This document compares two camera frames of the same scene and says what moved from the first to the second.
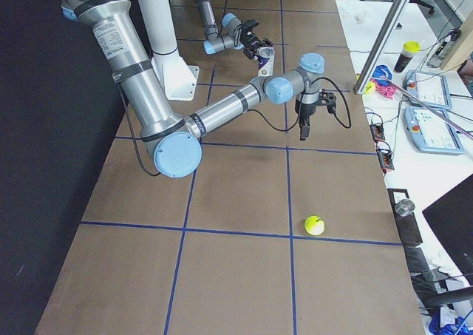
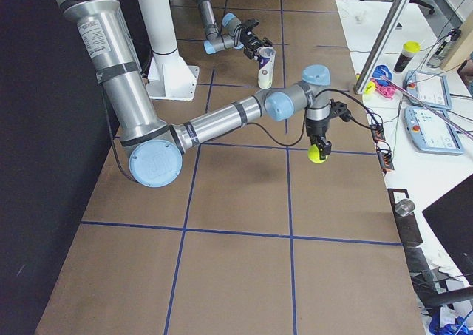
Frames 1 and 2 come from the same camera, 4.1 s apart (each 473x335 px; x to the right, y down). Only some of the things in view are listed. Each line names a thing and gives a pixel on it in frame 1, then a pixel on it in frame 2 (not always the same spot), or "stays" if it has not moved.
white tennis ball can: x=266 y=64 stays
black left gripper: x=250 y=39 stays
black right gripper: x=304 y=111 → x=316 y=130
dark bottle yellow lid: x=409 y=49 stays
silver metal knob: x=404 y=208 stays
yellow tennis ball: x=314 y=225 → x=313 y=154
